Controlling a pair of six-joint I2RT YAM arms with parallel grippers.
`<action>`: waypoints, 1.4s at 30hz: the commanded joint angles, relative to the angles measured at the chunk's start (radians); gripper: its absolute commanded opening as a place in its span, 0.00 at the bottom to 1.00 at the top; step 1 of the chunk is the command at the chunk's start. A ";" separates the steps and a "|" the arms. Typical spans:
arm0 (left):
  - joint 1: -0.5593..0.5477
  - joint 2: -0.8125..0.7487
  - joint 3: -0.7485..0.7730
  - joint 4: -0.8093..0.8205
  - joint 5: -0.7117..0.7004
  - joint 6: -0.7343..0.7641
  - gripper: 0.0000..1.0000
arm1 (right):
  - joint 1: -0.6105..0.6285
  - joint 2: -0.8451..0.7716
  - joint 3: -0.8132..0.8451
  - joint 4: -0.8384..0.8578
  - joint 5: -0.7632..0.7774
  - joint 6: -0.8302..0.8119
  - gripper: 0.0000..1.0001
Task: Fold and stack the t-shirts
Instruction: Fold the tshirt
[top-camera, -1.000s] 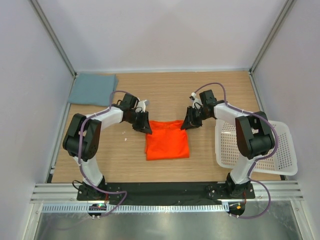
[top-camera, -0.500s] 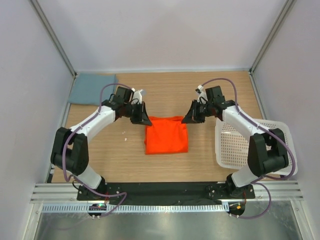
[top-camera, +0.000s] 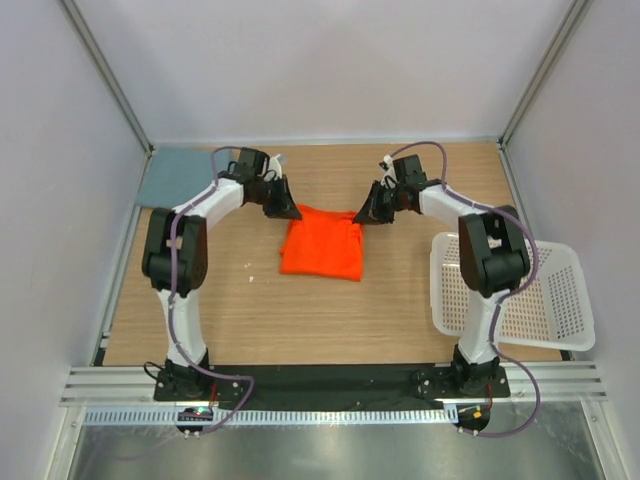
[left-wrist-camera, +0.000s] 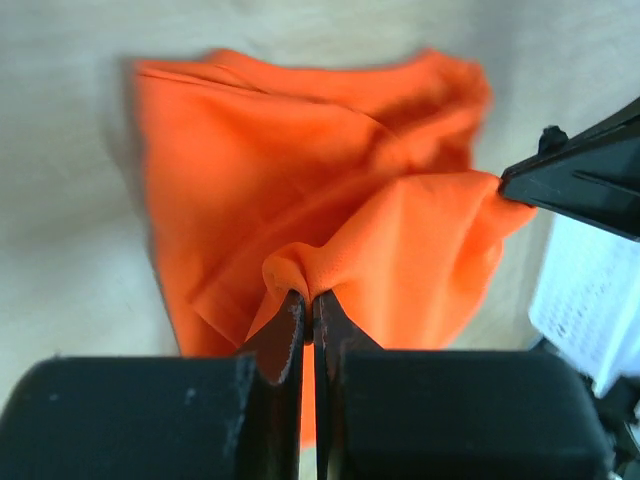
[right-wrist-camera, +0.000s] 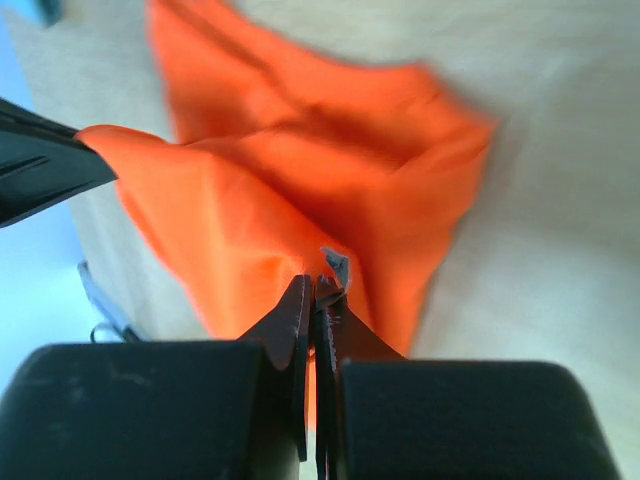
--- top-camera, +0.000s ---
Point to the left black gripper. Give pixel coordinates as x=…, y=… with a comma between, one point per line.
x=285, y=207

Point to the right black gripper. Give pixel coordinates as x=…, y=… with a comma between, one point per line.
x=373, y=213

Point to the orange t shirt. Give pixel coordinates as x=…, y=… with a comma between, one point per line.
x=323, y=243

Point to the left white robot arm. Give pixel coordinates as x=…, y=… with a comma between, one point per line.
x=175, y=258

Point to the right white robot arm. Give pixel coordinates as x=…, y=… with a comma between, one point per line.
x=492, y=252

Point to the small white scrap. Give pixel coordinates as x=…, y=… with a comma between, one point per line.
x=248, y=266

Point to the folded blue-grey t shirt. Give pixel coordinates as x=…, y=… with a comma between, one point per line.
x=178, y=174

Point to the white plastic basket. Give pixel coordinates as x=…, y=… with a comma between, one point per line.
x=553, y=312

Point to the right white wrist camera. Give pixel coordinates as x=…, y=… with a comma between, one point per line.
x=389, y=179

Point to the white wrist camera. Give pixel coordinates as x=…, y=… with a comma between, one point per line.
x=274, y=170
x=389, y=179

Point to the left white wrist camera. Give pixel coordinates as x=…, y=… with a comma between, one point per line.
x=274, y=170

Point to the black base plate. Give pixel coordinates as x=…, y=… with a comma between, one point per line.
x=330, y=388

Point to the white slotted cable duct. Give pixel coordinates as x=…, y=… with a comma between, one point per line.
x=183, y=416

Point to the aluminium rail frame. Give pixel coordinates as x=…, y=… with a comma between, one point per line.
x=557, y=381

